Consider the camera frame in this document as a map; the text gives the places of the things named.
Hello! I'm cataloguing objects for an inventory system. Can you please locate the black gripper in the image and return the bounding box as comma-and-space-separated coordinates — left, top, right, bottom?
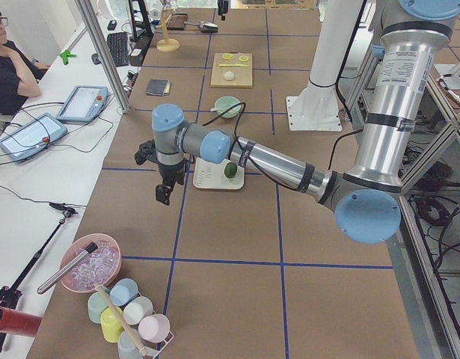
135, 140, 188, 205

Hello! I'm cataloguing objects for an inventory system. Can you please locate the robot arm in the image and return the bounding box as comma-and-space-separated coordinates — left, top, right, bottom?
135, 1, 460, 244

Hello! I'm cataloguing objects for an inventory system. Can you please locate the pink bowl with ice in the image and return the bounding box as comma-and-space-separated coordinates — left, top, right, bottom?
61, 233, 122, 293

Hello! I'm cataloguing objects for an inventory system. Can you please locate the light green bowl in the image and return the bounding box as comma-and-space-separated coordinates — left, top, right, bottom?
213, 96, 242, 118

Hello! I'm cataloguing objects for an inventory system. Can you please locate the white bear tray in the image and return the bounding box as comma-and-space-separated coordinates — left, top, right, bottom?
193, 158, 245, 190

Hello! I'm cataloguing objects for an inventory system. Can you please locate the dark green avocado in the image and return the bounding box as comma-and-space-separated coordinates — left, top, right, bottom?
224, 162, 238, 179

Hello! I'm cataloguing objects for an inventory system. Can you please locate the teach pendant far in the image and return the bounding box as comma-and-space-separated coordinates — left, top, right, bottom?
56, 85, 109, 123

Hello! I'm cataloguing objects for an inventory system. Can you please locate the teach pendant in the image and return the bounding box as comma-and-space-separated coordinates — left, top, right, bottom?
56, 85, 109, 123
0, 113, 68, 162

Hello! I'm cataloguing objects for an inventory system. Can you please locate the rack of pastel cups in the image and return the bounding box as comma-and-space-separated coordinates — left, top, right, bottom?
93, 278, 175, 358

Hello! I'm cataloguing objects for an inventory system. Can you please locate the teach pendant near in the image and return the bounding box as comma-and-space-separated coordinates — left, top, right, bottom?
0, 113, 68, 162

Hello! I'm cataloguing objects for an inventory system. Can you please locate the bamboo cutting board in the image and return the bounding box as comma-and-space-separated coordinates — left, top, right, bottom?
210, 52, 254, 88

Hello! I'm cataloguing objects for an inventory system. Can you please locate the yellow plastic knife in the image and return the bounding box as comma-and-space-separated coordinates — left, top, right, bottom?
218, 63, 248, 67

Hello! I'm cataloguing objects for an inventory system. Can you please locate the wooden mug tree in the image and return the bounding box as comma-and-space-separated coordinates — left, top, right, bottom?
156, 1, 180, 52

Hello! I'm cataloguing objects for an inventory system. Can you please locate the black keyboard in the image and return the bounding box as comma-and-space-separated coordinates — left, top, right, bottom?
106, 32, 129, 67

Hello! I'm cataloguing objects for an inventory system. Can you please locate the metal scoop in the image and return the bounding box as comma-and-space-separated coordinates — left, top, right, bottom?
184, 21, 218, 34

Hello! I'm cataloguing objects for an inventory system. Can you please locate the black tripod stick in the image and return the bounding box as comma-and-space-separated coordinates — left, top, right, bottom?
0, 202, 79, 355

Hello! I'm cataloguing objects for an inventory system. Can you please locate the seated person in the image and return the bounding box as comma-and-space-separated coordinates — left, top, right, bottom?
0, 11, 49, 116

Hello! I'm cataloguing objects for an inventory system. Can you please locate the red cylinder bottle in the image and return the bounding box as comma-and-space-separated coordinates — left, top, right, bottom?
0, 306, 42, 337

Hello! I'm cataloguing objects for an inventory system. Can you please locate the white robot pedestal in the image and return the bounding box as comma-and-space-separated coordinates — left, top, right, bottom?
286, 0, 366, 132

